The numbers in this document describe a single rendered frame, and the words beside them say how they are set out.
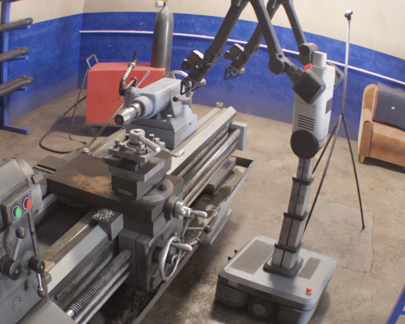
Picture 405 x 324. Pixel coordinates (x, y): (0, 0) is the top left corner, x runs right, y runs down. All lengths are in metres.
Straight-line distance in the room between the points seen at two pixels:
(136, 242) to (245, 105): 4.33
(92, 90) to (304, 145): 3.09
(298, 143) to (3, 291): 1.60
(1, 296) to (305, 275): 1.89
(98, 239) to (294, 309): 1.23
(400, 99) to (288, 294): 3.36
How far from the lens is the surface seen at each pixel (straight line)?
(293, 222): 2.44
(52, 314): 1.43
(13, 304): 1.32
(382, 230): 3.83
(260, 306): 2.57
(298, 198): 2.38
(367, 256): 3.41
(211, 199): 2.97
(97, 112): 4.92
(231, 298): 2.63
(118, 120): 2.23
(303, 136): 2.19
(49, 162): 2.32
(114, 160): 1.78
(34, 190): 1.52
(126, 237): 1.84
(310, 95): 1.95
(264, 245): 2.83
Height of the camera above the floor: 1.82
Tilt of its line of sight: 25 degrees down
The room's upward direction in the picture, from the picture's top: 4 degrees clockwise
